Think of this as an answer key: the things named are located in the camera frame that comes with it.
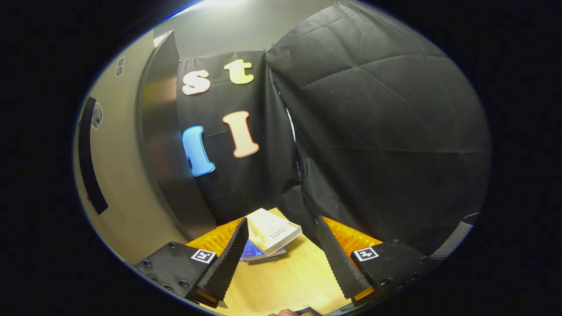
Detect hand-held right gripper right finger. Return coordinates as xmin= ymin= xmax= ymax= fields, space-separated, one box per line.
xmin=316 ymin=215 xmax=430 ymax=306

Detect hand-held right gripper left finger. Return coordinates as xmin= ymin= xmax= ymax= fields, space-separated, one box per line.
xmin=134 ymin=217 xmax=249 ymax=308

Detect grey white shoe cabinet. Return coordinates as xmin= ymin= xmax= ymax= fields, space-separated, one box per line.
xmin=135 ymin=30 xmax=216 ymax=241

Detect blue book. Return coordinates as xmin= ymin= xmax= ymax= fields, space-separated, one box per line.
xmin=239 ymin=239 xmax=288 ymax=264

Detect white book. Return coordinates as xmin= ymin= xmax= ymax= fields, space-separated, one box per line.
xmin=245 ymin=208 xmax=303 ymax=256

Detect black backdrop cloth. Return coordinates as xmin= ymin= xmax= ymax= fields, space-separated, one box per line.
xmin=176 ymin=2 xmax=492 ymax=257

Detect grey ribbed cable hose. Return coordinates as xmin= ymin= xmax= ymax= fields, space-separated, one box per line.
xmin=428 ymin=213 xmax=480 ymax=262

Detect black door handle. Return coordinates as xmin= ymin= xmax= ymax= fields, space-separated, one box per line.
xmin=78 ymin=97 xmax=109 ymax=215

